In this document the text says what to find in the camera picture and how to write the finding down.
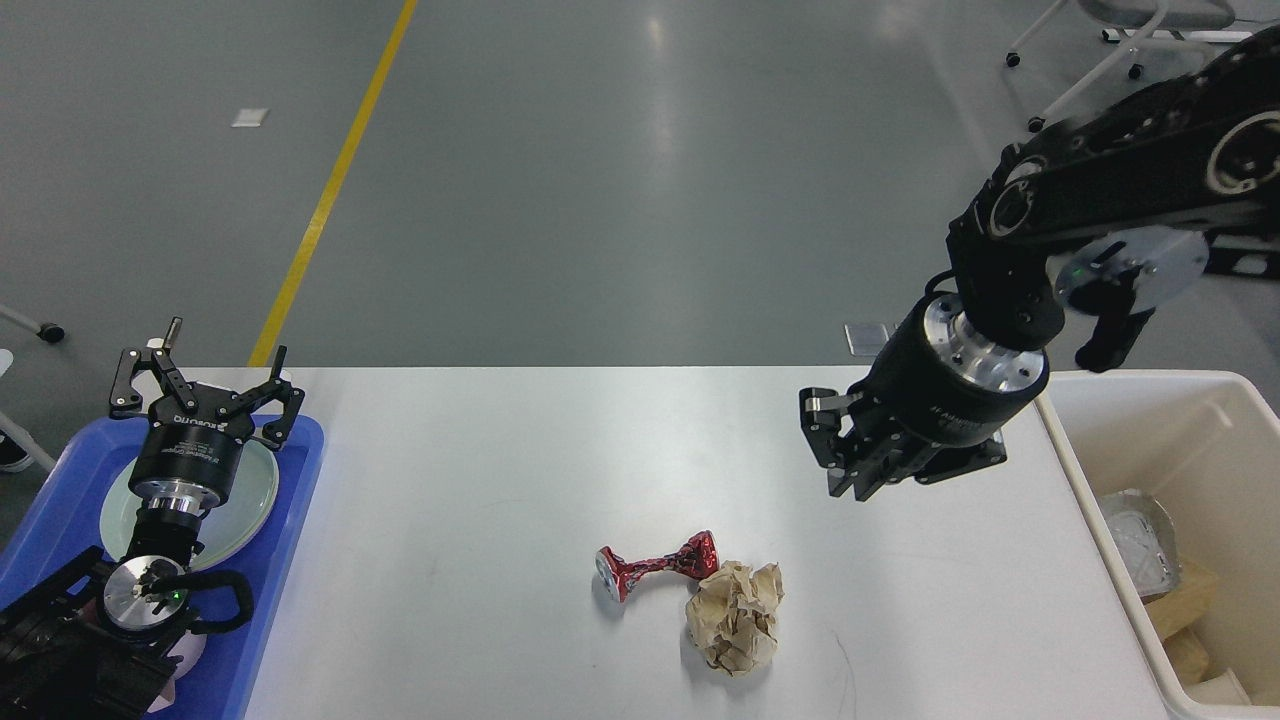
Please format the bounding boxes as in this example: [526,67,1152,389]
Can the white floor marker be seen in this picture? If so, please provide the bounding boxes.
[230,108,270,129]

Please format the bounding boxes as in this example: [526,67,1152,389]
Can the aluminium foil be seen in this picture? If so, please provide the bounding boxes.
[1098,488,1181,601]

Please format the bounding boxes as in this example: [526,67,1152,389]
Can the left floor socket plate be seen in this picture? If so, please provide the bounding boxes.
[844,322,893,357]

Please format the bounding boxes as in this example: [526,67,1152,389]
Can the brown paper ball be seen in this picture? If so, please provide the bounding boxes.
[685,561,785,676]

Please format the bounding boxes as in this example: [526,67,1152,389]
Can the white plastic bin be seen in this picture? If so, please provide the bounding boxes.
[1036,370,1279,719]

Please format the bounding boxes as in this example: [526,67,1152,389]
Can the white table leg base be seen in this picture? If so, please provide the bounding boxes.
[1101,28,1252,45]

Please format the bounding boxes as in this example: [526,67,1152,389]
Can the red foil candy wrapper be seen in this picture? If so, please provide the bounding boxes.
[594,530,721,603]

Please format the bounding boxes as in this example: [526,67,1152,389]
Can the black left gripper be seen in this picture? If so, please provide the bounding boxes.
[109,318,306,516]

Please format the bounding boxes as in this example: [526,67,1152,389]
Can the chair leg with caster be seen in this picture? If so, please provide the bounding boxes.
[0,304,67,345]

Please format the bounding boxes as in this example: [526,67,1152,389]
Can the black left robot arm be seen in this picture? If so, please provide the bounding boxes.
[3,318,305,719]

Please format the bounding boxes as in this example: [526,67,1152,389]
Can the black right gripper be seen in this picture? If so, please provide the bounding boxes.
[797,295,1050,501]

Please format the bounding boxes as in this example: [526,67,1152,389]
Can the white office chair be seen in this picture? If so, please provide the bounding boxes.
[1027,1,1251,135]

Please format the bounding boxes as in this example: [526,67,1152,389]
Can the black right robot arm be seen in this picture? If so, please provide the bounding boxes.
[797,26,1277,501]

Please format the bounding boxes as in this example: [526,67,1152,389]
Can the white paper cup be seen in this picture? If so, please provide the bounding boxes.
[1184,667,1253,706]

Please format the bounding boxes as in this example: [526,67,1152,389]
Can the brown paper bag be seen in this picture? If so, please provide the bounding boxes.
[1144,557,1220,685]

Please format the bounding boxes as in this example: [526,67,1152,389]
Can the pink mug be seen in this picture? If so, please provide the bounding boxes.
[147,632,207,714]

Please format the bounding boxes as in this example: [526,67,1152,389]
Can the blue plastic tray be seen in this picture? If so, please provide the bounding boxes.
[1,415,325,719]

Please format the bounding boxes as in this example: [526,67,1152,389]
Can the mint green plate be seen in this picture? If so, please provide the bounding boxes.
[99,442,279,571]

